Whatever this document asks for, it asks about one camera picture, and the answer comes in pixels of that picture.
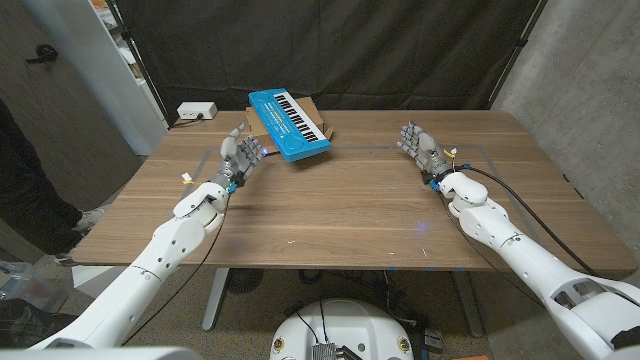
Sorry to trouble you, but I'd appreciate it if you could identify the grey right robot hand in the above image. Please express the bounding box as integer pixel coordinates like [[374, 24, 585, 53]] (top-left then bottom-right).
[[396, 121, 454, 181]]

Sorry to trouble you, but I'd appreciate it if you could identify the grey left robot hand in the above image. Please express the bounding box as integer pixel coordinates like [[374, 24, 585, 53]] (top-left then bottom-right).
[[210, 122, 267, 190]]

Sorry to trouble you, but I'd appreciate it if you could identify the blue toy piano keyboard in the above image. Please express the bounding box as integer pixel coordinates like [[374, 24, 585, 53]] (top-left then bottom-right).
[[248, 88, 332, 163]]

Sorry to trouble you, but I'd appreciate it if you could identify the white power strip box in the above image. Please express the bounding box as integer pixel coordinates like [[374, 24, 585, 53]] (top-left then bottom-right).
[[176, 101, 218, 121]]

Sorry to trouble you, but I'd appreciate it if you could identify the cardboard packing box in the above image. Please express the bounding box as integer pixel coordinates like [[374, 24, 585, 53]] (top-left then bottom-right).
[[244, 96, 335, 151]]

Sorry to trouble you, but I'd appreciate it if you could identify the white box under table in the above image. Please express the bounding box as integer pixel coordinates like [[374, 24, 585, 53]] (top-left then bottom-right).
[[71, 264, 134, 300]]

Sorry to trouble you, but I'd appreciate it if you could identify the black backdrop curtain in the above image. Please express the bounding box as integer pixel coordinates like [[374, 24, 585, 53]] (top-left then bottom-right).
[[113, 0, 544, 124]]

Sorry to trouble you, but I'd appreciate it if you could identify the round black floor fan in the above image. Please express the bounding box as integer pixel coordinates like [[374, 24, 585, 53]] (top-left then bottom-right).
[[224, 268, 265, 296]]

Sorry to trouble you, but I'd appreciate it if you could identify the black backdrop stand pole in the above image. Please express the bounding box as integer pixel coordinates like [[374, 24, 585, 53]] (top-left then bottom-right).
[[104, 0, 174, 126], [487, 0, 549, 109]]

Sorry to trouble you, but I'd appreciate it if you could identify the grey table leg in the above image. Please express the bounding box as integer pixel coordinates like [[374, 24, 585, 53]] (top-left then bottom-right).
[[201, 268, 230, 332], [452, 269, 485, 339]]

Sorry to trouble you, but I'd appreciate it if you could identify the dark wooden door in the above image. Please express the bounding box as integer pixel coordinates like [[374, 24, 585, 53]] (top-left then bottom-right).
[[0, 0, 146, 211]]

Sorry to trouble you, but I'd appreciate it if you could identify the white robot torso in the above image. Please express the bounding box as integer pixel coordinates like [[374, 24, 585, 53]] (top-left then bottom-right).
[[269, 298, 415, 360]]

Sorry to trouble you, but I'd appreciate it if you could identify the grey heat sink module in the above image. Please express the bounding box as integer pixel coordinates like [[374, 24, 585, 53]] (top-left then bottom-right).
[[312, 342, 364, 360]]

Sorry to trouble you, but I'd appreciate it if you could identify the person in dark clothes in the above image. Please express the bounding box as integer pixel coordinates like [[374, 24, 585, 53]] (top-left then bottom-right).
[[0, 99, 109, 266]]

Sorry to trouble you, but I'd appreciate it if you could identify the clear plastic storage bin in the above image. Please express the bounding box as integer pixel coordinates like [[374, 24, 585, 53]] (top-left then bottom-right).
[[0, 259, 69, 314]]

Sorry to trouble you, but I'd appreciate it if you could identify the black bag on floor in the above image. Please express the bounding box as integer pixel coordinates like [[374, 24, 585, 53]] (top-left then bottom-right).
[[0, 297, 79, 349]]

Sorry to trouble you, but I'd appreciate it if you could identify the thin black right arm wire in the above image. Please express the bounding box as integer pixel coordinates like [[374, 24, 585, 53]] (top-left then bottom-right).
[[437, 192, 546, 309]]

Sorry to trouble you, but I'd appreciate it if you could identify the thin black arm wire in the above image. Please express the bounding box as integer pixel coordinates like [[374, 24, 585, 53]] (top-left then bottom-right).
[[122, 197, 231, 346], [437, 192, 546, 309]]

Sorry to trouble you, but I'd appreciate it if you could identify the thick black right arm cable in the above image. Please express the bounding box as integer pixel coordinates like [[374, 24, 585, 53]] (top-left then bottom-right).
[[462, 163, 599, 277]]

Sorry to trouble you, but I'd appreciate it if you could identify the thin black left arm wire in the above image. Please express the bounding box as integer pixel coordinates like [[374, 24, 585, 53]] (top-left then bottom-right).
[[122, 197, 231, 346]]

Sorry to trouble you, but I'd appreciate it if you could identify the black door handle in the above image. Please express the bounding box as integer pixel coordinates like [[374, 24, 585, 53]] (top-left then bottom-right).
[[25, 43, 60, 65]]

